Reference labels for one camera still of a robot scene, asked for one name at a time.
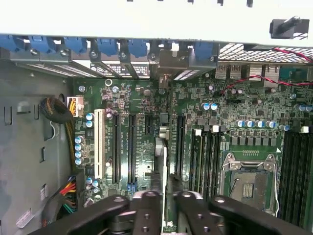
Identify CPU socket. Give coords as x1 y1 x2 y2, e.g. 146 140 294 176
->
221 153 279 216

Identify white PCI slot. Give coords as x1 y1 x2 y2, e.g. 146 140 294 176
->
94 108 106 180

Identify metal socket locking lever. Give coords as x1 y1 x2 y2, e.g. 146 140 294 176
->
273 156 280 217

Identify green motherboard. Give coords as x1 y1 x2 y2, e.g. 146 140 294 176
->
70 70 313 231

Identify white power connector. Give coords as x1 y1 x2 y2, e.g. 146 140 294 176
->
66 96 84 118

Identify black open PC case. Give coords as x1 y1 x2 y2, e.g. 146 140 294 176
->
0 0 313 235

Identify multicolour power wire bundle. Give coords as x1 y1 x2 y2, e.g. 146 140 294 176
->
44 175 79 221

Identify black sleeved power cable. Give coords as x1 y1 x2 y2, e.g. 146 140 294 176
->
40 96 76 172

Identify red black twisted wire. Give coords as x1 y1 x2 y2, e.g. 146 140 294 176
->
220 47 313 96

